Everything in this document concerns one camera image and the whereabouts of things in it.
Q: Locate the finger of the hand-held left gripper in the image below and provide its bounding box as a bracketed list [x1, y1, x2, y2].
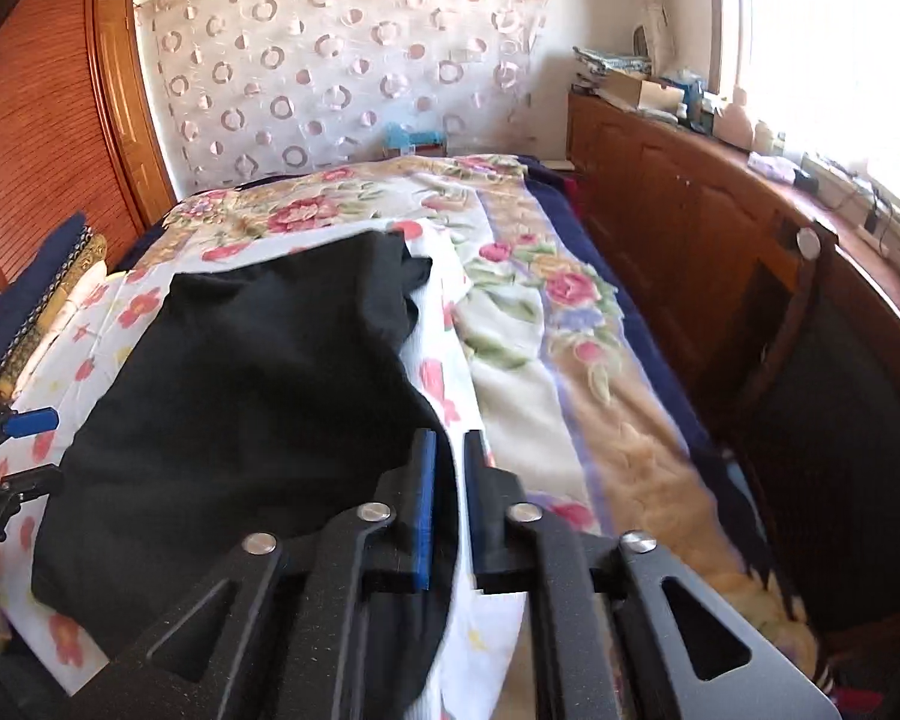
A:
[0, 405, 61, 451]
[0, 465, 65, 507]

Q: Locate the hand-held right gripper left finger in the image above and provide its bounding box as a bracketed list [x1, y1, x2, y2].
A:
[94, 427, 451, 720]

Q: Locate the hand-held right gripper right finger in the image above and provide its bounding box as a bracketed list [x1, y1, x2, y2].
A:
[463, 429, 841, 720]

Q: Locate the black printed t-shirt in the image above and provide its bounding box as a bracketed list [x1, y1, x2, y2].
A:
[30, 229, 462, 702]

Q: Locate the navy patterned folded cloth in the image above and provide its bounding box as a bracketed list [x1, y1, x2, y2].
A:
[0, 229, 95, 376]

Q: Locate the white folded cloth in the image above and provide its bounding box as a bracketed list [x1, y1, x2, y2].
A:
[41, 266, 125, 350]

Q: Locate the gold folded cloth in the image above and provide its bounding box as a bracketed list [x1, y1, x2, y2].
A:
[0, 235, 110, 398]

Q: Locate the white floral bed sheet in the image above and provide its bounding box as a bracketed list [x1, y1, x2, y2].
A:
[0, 217, 526, 720]

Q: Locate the floral fleece blanket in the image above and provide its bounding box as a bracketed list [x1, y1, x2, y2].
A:
[131, 154, 818, 691]

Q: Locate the wooden wardrobe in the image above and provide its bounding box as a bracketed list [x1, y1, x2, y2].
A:
[0, 0, 177, 406]

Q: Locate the blue packet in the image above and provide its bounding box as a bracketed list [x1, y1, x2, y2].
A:
[381, 122, 447, 158]

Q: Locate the black chair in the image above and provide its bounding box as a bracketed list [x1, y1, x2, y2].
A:
[720, 221, 900, 661]

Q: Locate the wooden cabinet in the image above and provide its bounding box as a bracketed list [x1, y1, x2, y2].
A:
[566, 90, 900, 466]

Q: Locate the cardboard box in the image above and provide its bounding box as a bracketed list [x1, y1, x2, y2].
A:
[600, 69, 683, 113]

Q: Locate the circle print curtain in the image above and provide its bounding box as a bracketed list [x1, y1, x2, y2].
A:
[139, 0, 556, 192]

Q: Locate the white jug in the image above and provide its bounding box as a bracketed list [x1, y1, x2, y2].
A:
[720, 90, 755, 147]

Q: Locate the stack of patterned cloths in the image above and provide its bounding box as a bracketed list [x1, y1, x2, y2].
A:
[574, 45, 653, 80]

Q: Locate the white electronic device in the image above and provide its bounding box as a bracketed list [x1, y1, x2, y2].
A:
[802, 154, 871, 203]

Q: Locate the window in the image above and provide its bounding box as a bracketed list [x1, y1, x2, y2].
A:
[712, 0, 900, 226]

